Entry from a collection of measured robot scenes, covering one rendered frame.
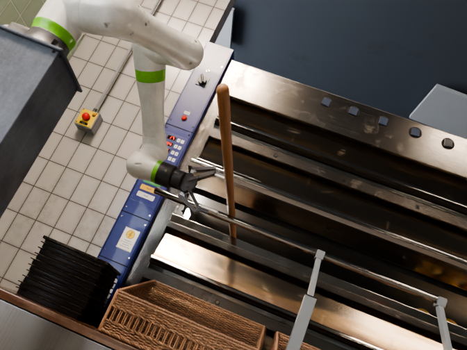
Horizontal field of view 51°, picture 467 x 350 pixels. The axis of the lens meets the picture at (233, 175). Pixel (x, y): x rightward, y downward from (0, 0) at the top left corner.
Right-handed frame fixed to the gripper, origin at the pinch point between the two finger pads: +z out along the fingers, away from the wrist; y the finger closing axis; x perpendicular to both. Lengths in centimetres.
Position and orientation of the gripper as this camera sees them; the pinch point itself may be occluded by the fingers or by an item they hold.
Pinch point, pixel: (222, 196)
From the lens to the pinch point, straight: 185.4
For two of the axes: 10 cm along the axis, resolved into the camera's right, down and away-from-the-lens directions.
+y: -3.8, 8.6, -3.4
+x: -0.1, -3.7, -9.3
